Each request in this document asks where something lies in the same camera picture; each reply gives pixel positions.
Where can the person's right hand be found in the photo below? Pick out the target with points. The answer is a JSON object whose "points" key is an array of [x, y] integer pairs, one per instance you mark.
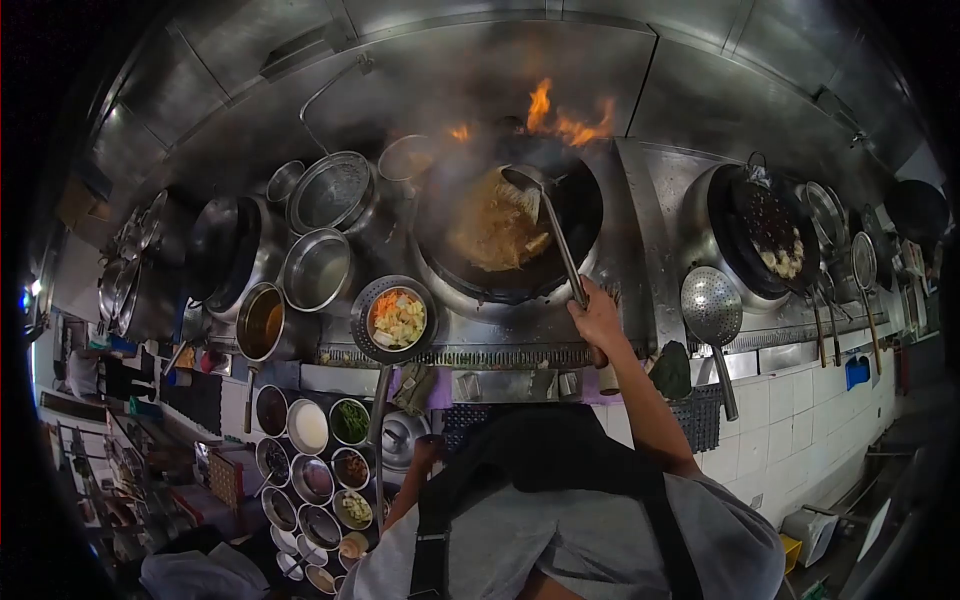
{"points": [[600, 319]]}

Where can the person's left hand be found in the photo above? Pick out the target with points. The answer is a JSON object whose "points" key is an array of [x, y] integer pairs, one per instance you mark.
{"points": [[427, 448]]}

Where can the person's right fingers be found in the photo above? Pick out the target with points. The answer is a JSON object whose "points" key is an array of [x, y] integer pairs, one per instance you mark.
{"points": [[582, 294]]}

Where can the long steel ladle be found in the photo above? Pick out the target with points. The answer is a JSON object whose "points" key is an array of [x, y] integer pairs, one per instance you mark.
{"points": [[562, 247]]}

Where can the large black wok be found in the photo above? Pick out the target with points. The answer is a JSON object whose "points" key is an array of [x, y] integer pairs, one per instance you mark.
{"points": [[555, 247]]}

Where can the fried noodles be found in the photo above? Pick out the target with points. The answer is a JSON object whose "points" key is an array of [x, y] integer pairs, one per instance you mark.
{"points": [[495, 225]]}

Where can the dark green cloth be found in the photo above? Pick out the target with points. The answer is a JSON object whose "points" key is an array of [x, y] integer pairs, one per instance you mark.
{"points": [[671, 371]]}

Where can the round perforated steel skimmer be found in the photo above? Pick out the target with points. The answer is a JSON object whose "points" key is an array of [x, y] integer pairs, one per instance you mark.
{"points": [[711, 307]]}

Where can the black plastic grid mat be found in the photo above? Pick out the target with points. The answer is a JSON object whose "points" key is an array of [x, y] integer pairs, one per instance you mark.
{"points": [[696, 416]]}

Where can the bowl of chopped vegetables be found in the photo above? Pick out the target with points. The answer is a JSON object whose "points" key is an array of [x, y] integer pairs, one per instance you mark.
{"points": [[399, 320]]}

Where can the black wok with dumplings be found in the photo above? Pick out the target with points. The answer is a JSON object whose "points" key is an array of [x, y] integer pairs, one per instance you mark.
{"points": [[757, 225]]}

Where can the perforated steel strainer pan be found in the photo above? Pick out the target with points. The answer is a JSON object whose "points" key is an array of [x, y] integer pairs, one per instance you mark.
{"points": [[367, 330]]}

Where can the steel bowl with sauce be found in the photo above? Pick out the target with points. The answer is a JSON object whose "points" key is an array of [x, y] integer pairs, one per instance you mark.
{"points": [[405, 157]]}

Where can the steel pot lid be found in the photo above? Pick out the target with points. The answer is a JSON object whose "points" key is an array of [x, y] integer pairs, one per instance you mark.
{"points": [[403, 441]]}

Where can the person's body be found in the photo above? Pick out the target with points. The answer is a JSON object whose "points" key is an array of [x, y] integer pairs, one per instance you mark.
{"points": [[570, 525]]}

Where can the steel extractor hood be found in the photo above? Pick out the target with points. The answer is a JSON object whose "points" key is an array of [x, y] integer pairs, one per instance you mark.
{"points": [[480, 60]]}

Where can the round steel sieve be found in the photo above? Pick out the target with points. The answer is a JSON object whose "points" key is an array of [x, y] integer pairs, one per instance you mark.
{"points": [[825, 214]]}

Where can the wide steel bowl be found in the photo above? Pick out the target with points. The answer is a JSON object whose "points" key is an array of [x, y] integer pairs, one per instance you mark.
{"points": [[317, 270]]}

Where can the steel mesh strainer on pot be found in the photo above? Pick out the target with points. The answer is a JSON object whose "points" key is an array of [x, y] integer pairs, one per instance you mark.
{"points": [[331, 191]]}

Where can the blue plastic container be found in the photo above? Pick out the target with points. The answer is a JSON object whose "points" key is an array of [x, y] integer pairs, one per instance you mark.
{"points": [[857, 372]]}

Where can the small steel bowl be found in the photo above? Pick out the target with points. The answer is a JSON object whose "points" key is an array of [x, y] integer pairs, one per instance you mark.
{"points": [[285, 180]]}

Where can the steel pot of oil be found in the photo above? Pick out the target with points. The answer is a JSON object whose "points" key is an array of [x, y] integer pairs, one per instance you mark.
{"points": [[261, 322]]}

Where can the group of steel condiment bowls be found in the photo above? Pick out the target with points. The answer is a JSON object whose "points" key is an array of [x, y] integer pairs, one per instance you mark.
{"points": [[315, 480]]}

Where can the steel water tap pipe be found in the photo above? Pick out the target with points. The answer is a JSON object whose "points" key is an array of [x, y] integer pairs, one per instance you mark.
{"points": [[322, 94]]}

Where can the white plastic box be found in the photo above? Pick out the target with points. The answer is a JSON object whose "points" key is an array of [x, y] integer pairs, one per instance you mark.
{"points": [[808, 534]]}

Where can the yellow plastic bin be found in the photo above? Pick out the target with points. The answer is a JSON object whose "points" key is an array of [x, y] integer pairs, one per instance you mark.
{"points": [[790, 553]]}

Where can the black hanging wok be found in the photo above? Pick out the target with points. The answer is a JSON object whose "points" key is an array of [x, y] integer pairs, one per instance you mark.
{"points": [[916, 211]]}

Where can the large steel wok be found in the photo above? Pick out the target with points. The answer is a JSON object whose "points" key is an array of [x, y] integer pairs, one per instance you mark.
{"points": [[225, 251]]}

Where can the stack of steel lids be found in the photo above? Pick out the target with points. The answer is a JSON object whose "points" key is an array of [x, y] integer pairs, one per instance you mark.
{"points": [[133, 262]]}

